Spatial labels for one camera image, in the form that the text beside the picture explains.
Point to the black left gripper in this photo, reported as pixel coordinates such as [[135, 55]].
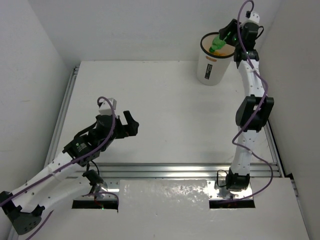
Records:
[[122, 128]]

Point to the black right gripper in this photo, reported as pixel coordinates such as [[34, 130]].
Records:
[[232, 27]]

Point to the green plastic bottle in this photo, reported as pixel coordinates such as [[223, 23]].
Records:
[[217, 44]]

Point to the orange bottle brown cap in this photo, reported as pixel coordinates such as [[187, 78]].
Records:
[[219, 53]]

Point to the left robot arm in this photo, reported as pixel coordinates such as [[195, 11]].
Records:
[[26, 205]]

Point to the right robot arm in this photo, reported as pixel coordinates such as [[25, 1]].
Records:
[[254, 111]]

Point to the white bin black rim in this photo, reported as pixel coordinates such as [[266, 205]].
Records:
[[211, 68]]

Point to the white foam cover plate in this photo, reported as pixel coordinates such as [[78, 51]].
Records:
[[161, 195]]

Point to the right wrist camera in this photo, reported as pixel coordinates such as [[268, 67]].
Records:
[[252, 16]]

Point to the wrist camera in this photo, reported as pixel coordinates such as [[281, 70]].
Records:
[[104, 108], [252, 16]]

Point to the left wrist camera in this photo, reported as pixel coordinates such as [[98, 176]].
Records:
[[104, 108]]

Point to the aluminium table edge rail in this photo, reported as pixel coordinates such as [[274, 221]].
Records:
[[160, 171]]

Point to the left side rail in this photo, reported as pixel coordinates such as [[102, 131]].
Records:
[[63, 110]]

